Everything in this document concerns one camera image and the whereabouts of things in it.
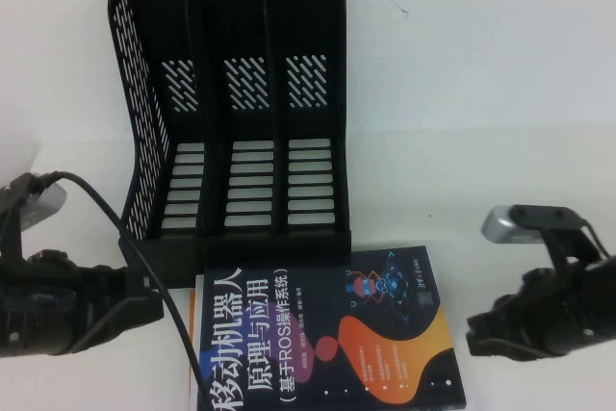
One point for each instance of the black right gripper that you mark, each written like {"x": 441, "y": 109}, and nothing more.
{"x": 553, "y": 310}

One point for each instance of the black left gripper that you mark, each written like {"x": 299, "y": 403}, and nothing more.
{"x": 82, "y": 293}

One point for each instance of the dark mobile robot book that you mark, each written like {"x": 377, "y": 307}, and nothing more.
{"x": 308, "y": 334}

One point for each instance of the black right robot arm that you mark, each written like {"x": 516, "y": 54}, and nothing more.
{"x": 601, "y": 305}

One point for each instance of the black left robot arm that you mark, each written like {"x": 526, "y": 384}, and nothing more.
{"x": 19, "y": 334}

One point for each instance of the white car suspension book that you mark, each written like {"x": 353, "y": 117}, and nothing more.
{"x": 459, "y": 368}

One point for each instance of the orange-edged book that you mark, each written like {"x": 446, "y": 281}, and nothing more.
{"x": 192, "y": 329}

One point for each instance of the black three-slot book stand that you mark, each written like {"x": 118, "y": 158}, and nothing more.
{"x": 216, "y": 26}

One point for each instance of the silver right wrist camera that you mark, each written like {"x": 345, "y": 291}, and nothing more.
{"x": 505, "y": 230}

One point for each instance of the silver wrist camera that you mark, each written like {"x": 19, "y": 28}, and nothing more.
{"x": 505, "y": 230}
{"x": 45, "y": 204}

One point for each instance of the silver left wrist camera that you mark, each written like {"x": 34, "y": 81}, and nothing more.
{"x": 45, "y": 204}

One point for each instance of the black left camera bracket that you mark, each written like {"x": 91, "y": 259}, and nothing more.
{"x": 17, "y": 188}

